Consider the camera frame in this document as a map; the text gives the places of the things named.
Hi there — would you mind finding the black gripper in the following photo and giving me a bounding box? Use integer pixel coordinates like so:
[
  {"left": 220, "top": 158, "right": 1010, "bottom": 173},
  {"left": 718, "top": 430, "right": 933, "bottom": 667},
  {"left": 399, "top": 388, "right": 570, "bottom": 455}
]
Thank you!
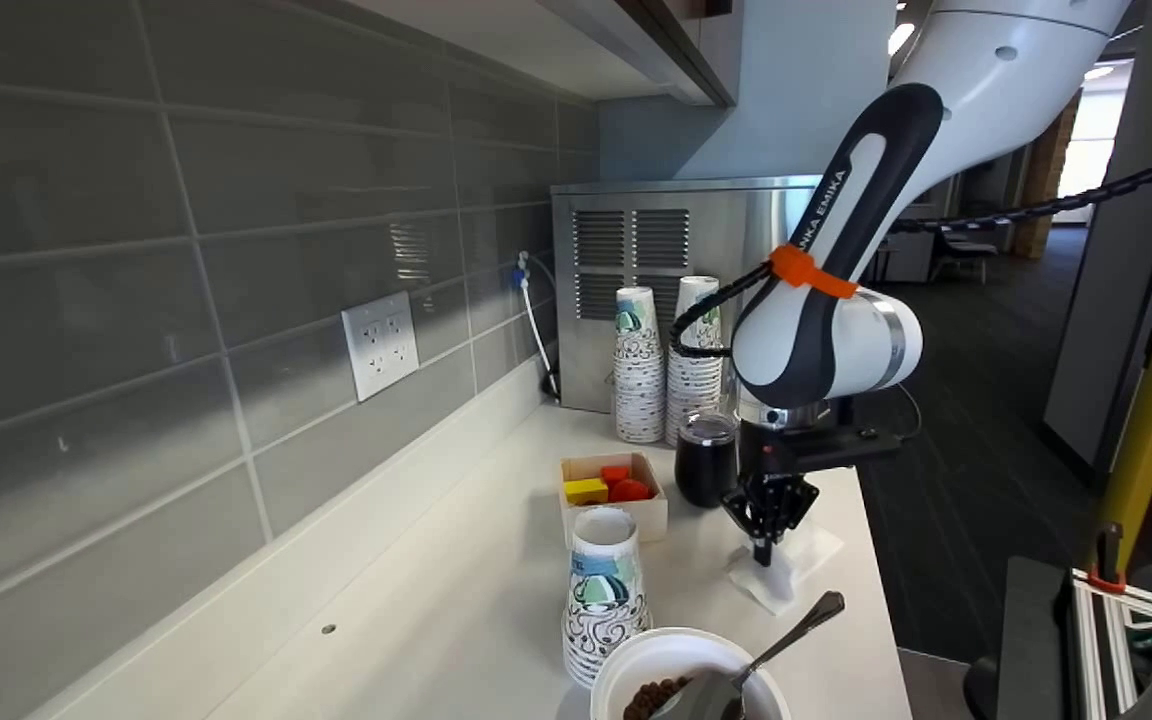
[{"left": 718, "top": 399, "right": 899, "bottom": 565}]

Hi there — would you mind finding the white paper napkin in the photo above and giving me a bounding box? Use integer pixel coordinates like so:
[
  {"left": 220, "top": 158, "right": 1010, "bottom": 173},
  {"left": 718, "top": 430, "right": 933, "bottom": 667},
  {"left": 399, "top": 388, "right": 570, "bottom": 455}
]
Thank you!
[{"left": 728, "top": 532, "right": 843, "bottom": 617}]

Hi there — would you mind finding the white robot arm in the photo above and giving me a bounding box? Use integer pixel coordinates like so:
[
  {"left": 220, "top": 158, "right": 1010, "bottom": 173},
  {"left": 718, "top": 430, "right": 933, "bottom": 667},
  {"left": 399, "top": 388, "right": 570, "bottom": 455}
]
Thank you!
[{"left": 673, "top": 0, "right": 1132, "bottom": 565}]

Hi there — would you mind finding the dark glass tumbler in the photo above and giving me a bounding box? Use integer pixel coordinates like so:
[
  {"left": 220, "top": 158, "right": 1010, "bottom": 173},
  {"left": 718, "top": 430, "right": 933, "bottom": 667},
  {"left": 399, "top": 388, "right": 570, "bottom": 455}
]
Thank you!
[{"left": 676, "top": 414, "right": 736, "bottom": 506}]

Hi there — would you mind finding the cardboard box with blocks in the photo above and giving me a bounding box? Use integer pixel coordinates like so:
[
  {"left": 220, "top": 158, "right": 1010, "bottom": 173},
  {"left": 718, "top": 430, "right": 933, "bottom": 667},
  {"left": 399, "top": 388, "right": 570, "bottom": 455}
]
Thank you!
[{"left": 560, "top": 452, "right": 668, "bottom": 542}]

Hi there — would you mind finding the stack of paper cups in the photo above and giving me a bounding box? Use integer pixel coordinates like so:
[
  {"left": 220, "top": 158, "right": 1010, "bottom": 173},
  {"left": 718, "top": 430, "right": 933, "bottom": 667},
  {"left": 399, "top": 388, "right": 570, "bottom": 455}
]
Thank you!
[
  {"left": 668, "top": 309, "right": 724, "bottom": 437},
  {"left": 612, "top": 282, "right": 662, "bottom": 445}
]

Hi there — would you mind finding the white bowl with coffee grounds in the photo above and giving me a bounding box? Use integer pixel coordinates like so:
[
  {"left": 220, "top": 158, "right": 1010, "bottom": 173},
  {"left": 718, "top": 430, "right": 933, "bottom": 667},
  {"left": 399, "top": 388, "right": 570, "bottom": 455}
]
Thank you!
[{"left": 586, "top": 629, "right": 789, "bottom": 720}]

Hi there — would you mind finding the patterned paper cup near bowl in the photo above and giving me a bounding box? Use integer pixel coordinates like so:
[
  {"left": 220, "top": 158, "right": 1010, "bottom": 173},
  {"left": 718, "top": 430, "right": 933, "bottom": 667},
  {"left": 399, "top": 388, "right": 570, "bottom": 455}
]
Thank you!
[{"left": 560, "top": 506, "right": 644, "bottom": 689}]

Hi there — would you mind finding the steel appliance side panel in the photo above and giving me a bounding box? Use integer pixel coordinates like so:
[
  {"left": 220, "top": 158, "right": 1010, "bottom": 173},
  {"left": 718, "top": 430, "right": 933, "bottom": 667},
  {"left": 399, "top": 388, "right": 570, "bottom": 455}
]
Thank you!
[{"left": 553, "top": 176, "right": 814, "bottom": 412}]

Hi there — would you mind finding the yellow tripod stand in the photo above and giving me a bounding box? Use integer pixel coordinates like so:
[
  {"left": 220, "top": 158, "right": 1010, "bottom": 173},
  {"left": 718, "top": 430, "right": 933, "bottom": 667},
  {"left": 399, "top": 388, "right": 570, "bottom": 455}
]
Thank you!
[{"left": 1068, "top": 342, "right": 1152, "bottom": 720}]

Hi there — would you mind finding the white blue cable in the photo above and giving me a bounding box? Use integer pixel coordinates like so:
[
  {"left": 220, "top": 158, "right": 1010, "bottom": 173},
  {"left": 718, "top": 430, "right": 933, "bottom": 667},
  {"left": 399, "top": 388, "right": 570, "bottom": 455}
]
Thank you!
[{"left": 513, "top": 248, "right": 569, "bottom": 405}]

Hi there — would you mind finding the white wall outlet centre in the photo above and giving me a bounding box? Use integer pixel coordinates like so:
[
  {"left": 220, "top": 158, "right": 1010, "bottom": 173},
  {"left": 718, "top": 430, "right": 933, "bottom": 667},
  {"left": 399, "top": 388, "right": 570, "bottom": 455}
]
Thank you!
[{"left": 338, "top": 292, "right": 421, "bottom": 399}]

